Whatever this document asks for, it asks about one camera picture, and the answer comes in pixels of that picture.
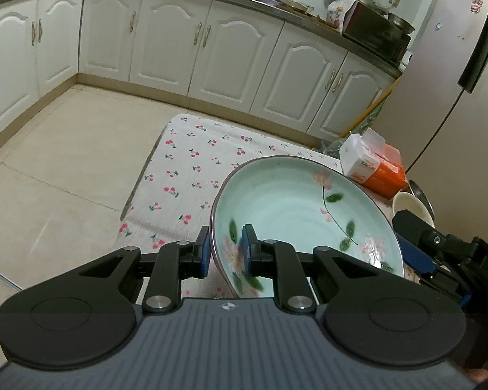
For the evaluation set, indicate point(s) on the cherry print tablecloth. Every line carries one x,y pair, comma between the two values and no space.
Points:
177,187

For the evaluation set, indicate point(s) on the black countertop oven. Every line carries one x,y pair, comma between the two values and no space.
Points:
377,34

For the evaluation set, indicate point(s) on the orange tissue pack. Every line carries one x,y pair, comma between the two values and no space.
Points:
368,160

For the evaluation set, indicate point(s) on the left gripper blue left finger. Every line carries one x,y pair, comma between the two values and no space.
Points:
169,267

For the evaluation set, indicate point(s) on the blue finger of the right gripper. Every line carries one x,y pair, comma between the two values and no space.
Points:
420,263

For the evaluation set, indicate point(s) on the white refrigerator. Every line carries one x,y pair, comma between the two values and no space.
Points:
438,115

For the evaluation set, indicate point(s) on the green floral plate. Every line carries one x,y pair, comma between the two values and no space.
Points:
303,203

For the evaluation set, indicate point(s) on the cream bowl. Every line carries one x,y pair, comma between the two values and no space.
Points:
407,201

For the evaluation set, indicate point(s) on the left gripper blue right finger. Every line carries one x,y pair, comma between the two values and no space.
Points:
279,262

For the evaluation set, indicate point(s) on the stainless steel bowl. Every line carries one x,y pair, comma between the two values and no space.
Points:
420,195

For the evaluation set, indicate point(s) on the white lower cabinets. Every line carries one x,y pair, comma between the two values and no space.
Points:
244,60

